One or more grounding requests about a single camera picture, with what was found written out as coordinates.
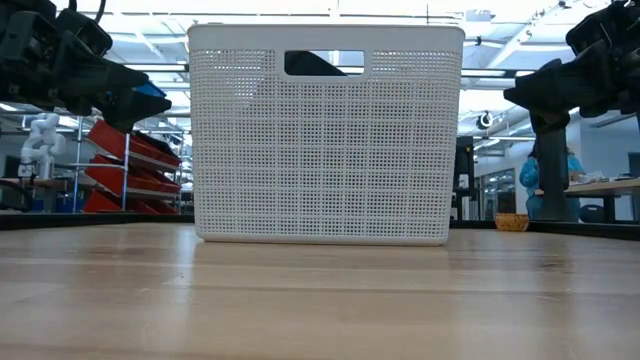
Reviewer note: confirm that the blue plastic bin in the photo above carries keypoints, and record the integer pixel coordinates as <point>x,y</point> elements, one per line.
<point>150,90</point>

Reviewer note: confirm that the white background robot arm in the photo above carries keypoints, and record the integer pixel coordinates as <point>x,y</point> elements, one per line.
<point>40,145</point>

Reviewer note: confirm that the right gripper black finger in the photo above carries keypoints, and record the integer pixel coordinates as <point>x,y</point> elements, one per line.
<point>555,95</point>

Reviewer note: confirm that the black upright post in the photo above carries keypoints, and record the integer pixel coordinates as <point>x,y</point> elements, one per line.
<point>552,175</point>

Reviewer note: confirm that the red plastic bin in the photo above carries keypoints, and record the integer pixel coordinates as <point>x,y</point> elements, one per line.
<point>115,140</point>
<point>107,177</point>
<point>100,202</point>

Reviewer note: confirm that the white perforated plastic basket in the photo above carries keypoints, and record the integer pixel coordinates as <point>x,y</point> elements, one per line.
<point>325,150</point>

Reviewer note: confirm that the person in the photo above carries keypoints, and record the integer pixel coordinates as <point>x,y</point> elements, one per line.
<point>529,180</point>

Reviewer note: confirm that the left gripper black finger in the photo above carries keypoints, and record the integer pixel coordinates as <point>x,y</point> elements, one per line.
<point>115,95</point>

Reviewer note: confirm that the metal shelf rack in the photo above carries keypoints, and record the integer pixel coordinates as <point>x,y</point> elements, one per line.
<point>125,165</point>

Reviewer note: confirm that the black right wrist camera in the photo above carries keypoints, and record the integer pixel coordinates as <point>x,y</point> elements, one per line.
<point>595,25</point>

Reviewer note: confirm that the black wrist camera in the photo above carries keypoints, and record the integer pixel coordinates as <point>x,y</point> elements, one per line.
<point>85,30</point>
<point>595,25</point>

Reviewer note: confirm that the small black ceiling reel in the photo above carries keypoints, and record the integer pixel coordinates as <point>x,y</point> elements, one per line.
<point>484,120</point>

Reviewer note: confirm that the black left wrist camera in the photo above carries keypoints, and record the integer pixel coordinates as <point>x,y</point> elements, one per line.
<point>85,30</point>

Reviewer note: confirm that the black background monitor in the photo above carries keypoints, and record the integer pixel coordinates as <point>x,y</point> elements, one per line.
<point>464,170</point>

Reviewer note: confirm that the background wooden table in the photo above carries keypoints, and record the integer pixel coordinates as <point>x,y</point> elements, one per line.
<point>605,187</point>

